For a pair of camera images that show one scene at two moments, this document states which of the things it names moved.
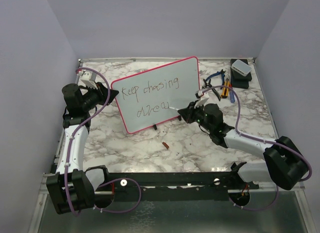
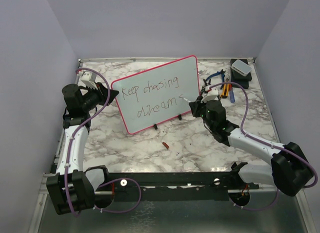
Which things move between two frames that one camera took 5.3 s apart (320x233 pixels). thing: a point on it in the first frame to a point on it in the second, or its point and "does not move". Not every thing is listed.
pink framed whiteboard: [144, 98] does not move
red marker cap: [165, 145] does not move
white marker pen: [174, 108] to [187, 100]
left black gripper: [102, 92] does not move
